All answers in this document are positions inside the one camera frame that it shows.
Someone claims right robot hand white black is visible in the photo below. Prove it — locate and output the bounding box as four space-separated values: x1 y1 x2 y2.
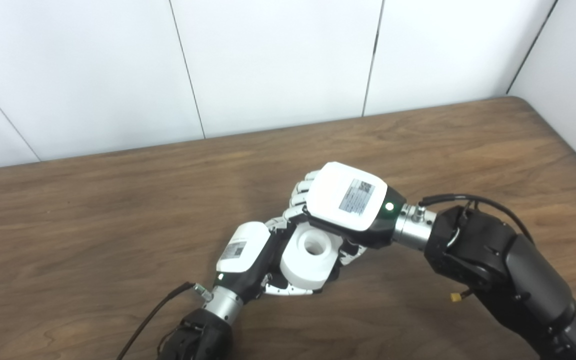
282 161 409 267

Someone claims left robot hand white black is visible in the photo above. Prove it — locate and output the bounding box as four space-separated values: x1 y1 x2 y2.
212 214 321 305

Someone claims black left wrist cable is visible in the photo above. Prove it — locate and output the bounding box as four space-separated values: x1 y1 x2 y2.
115 281 214 360

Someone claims round white plastic piece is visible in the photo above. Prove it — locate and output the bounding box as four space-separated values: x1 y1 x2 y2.
280 222 345 294

